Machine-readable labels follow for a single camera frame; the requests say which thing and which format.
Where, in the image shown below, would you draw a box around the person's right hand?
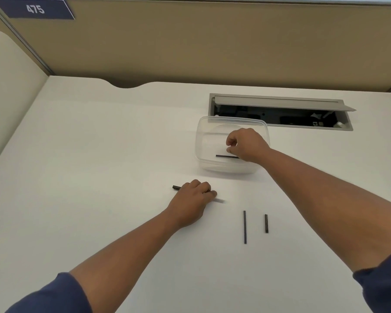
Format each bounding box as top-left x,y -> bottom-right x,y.
225,128 -> 271,163

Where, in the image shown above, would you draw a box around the person's left hand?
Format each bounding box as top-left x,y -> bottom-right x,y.
164,179 -> 218,229

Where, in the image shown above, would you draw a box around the white pen with black cap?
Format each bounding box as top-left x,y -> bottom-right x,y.
172,185 -> 226,204

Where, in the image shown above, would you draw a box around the clear plastic container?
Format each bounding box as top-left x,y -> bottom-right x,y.
195,116 -> 271,174

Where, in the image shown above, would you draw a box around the person's right forearm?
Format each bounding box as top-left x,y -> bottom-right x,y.
262,148 -> 391,273

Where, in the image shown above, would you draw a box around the person's left forearm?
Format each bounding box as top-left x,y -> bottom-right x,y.
70,208 -> 183,313

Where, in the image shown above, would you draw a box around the person's blue shirt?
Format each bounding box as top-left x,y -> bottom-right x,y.
5,246 -> 391,313

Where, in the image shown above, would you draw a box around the tan desk partition panel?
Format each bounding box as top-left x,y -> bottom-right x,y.
0,0 -> 391,93

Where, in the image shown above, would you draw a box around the cream side divider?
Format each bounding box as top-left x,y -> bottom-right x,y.
0,29 -> 50,175

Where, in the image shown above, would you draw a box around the blue number sign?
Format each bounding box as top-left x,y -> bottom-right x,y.
0,0 -> 76,20

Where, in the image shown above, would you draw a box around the grey desk cable box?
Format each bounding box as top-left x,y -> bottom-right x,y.
208,93 -> 357,131

